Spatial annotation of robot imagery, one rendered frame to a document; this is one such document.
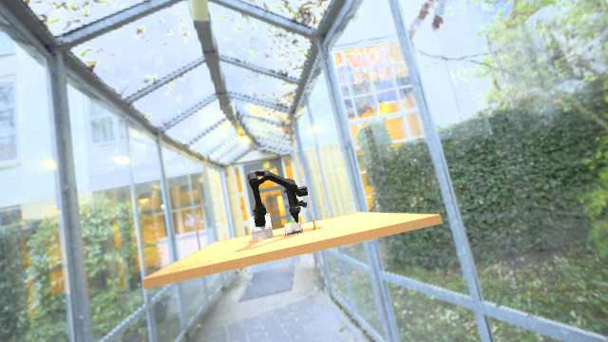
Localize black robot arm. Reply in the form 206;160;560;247
247;170;308;227

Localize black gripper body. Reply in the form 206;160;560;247
288;198;301;213

